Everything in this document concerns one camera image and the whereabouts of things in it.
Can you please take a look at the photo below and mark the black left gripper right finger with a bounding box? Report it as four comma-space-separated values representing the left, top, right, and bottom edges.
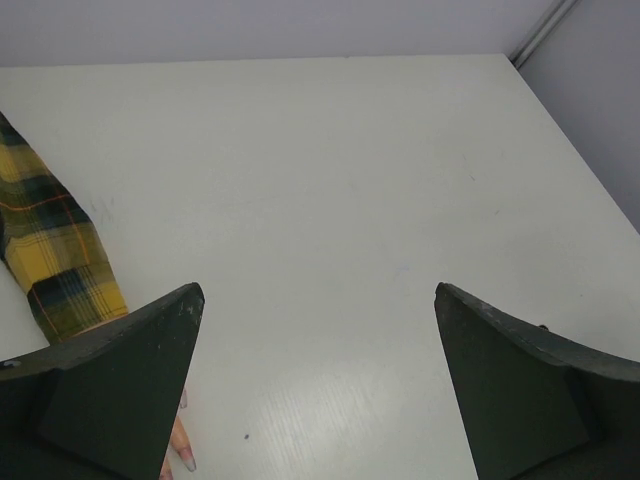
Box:
434, 283, 639, 479

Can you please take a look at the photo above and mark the mannequin hand with long nails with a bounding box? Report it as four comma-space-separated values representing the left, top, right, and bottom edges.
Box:
159, 415, 197, 480

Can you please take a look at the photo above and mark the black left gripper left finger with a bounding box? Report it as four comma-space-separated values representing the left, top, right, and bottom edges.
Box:
1, 283, 204, 479

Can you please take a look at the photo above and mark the aluminium corner post right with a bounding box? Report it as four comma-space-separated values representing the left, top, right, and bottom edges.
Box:
508, 0, 581, 70

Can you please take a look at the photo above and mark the yellow plaid shirt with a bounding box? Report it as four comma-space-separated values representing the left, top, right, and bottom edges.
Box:
1, 118, 128, 344

